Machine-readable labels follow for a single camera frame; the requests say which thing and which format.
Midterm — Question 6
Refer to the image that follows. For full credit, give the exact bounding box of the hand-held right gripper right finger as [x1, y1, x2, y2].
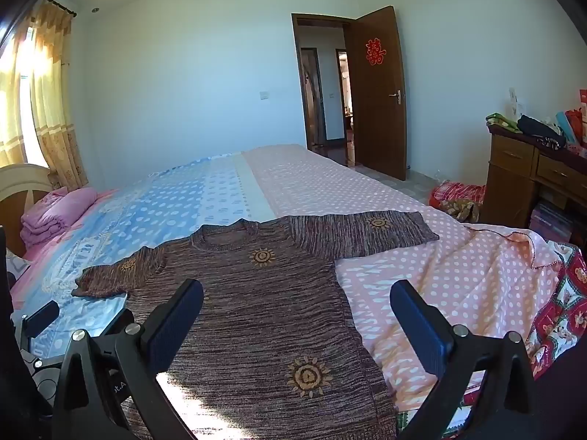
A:
[390, 279, 538, 440]

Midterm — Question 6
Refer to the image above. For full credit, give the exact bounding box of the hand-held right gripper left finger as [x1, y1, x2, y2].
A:
[52, 279, 205, 440]

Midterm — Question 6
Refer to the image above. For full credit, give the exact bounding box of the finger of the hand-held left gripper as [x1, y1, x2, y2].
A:
[94, 307, 136, 347]
[22, 301, 61, 336]

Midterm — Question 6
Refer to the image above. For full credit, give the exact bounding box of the brown knitted sweater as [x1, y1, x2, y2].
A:
[71, 210, 440, 440]

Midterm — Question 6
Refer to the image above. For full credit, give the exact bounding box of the folded pink blanket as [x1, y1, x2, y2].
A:
[21, 187, 98, 248]

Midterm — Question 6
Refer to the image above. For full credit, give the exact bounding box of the blue polka dot bedsheet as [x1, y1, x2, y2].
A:
[9, 151, 276, 367]

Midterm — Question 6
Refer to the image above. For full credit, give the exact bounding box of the cream wooden headboard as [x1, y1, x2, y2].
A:
[0, 164, 52, 257]

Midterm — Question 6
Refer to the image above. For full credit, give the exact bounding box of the red plaid cloth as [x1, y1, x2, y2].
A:
[429, 181, 487, 223]

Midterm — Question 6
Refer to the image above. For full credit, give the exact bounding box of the stack of books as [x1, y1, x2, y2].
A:
[527, 201, 575, 245]

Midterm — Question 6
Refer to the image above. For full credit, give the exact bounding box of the wooden nightstand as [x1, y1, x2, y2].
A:
[479, 121, 587, 245]

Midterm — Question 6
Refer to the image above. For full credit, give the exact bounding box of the brown wooden door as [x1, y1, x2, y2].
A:
[344, 6, 408, 181]

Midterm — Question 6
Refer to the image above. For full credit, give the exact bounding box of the yellow patterned curtain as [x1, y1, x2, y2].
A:
[0, 0, 89, 191]

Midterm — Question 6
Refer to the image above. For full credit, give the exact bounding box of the green patterned cloth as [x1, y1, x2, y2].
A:
[486, 112, 524, 135]

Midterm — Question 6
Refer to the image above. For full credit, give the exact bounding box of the red gift bag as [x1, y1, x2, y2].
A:
[564, 107, 587, 146]

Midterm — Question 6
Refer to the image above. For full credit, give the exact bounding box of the red paper door decoration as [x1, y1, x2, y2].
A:
[365, 39, 386, 65]

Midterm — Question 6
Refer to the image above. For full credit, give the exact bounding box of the black curtain rod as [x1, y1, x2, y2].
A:
[43, 0, 77, 17]

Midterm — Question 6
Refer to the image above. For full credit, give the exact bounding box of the white wall socket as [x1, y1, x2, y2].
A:
[504, 87, 526, 118]

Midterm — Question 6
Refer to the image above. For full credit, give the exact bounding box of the brown wooden door frame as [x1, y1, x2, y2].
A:
[292, 13, 357, 152]

